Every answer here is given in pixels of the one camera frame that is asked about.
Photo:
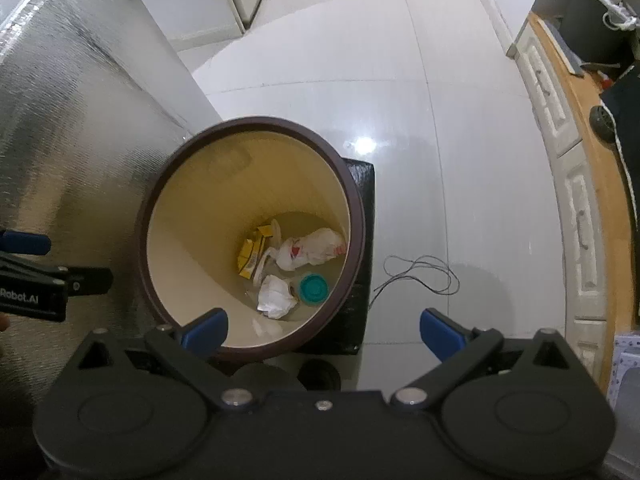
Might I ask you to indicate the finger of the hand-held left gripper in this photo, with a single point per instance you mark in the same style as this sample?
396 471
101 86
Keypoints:
85 280
25 242

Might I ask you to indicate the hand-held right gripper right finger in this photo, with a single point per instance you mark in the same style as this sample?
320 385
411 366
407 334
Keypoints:
440 332

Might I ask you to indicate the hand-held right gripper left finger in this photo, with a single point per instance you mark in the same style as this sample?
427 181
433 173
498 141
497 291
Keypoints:
207 332

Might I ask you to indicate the white wrapper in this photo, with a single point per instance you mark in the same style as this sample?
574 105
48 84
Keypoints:
275 297

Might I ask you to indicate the yellow cardboard box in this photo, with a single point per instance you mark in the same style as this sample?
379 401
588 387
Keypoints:
250 255

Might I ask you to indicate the teal round lid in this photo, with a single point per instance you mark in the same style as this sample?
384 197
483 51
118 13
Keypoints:
313 290

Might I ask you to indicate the yellow bin with brown rim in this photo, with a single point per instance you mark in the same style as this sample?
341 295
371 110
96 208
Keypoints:
200 210

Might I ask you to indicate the white plastic bag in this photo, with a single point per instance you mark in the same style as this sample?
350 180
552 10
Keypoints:
312 247

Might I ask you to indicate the person's left hand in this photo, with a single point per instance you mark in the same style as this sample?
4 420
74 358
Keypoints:
2 322

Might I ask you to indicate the perforated white strip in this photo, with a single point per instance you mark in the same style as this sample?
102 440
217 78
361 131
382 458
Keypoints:
625 365

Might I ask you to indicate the low white cabinet wooden top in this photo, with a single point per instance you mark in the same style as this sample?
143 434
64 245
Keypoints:
580 200

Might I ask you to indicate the black round object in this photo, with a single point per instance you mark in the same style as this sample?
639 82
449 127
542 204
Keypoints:
601 120

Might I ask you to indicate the dark printed cloth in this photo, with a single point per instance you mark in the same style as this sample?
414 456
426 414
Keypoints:
625 105

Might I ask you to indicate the grey flat board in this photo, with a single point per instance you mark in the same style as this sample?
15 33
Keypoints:
565 45

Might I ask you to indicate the grey bin with white bag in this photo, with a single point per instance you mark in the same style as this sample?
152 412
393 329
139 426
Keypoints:
595 25

